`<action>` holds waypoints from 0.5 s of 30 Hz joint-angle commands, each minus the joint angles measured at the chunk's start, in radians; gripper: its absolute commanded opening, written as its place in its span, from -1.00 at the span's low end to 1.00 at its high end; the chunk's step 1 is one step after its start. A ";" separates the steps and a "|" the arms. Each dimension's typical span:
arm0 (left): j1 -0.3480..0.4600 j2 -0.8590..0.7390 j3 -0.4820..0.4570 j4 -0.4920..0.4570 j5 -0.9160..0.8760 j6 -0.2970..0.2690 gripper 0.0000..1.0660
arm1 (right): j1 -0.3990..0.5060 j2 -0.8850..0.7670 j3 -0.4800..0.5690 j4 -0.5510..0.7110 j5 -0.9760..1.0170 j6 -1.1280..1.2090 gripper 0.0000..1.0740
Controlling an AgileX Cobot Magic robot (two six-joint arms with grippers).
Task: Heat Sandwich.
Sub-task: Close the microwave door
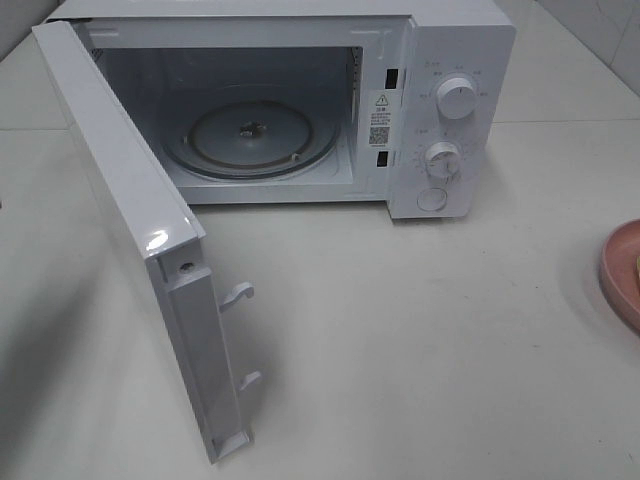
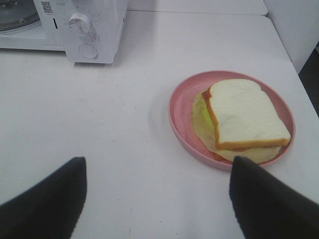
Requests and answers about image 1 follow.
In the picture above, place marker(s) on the white microwave oven body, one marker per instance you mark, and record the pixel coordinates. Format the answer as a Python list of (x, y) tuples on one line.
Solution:
[(167, 61)]

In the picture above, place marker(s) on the white microwave door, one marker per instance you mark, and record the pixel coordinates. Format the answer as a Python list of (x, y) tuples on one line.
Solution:
[(155, 236)]

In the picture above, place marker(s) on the pink round plate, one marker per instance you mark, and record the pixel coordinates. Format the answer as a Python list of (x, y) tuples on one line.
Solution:
[(617, 272)]

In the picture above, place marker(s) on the round white door button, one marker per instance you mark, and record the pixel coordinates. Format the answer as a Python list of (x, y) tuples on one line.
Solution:
[(432, 199)]

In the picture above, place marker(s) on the white microwave knob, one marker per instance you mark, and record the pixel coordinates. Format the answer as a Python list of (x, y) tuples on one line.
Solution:
[(456, 96), (442, 160)]

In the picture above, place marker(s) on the white warning label sticker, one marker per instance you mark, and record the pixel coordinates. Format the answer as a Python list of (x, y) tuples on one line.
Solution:
[(380, 118)]

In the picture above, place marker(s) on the glass microwave turntable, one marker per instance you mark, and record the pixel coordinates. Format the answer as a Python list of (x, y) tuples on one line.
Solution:
[(252, 140)]

